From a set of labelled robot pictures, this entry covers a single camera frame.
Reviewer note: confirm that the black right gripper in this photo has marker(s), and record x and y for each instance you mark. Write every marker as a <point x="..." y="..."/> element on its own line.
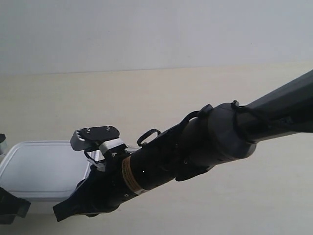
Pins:
<point x="101" y="192"/>

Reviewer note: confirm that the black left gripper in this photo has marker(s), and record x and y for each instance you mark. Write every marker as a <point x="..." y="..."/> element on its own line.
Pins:
<point x="11" y="205"/>

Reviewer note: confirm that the white lidded plastic container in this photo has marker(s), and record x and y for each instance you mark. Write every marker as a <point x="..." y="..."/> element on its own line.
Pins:
<point x="43" y="170"/>

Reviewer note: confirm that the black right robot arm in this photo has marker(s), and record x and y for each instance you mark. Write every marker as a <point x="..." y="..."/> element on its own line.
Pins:
<point x="202" y="140"/>

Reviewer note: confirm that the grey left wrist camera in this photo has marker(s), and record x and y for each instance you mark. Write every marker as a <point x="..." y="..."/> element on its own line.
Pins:
<point x="3" y="144"/>

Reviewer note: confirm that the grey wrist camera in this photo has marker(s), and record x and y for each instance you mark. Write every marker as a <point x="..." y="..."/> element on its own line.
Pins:
<point x="92" y="137"/>
<point x="3" y="144"/>

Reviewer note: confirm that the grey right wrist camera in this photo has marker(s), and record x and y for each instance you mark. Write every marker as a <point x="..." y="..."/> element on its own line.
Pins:
<point x="92" y="137"/>

